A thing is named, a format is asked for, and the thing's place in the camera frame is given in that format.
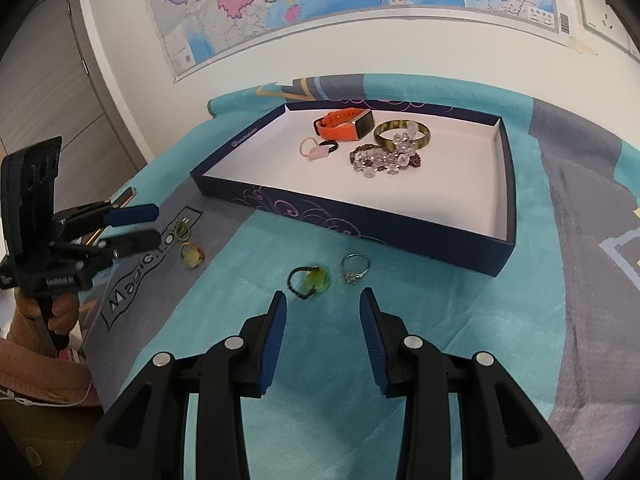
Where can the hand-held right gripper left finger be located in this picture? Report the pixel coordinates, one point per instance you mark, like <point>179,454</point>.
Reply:
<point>272,350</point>

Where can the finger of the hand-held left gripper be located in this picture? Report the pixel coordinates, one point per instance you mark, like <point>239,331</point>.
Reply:
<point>135,241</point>
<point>132,215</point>

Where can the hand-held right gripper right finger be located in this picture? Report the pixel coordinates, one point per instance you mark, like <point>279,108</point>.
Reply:
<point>375,345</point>

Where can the dark blue cardboard box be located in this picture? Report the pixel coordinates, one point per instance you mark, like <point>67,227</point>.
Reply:
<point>440,195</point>

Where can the green marbled bangle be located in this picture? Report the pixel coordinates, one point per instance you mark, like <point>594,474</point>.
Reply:
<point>385,131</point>

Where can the orange smart watch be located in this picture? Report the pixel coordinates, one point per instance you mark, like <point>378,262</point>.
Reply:
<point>337,127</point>

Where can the person's left forearm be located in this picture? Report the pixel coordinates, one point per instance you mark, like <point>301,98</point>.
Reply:
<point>40,375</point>

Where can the person's left hand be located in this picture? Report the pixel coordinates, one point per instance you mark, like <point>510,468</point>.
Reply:
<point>67,312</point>

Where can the grey wardrobe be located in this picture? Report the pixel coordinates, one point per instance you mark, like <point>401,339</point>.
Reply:
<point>50,90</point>

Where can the brown garment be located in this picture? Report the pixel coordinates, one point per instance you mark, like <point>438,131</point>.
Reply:
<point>50,440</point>

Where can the white wall socket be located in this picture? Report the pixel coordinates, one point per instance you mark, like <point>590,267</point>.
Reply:
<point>600,7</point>

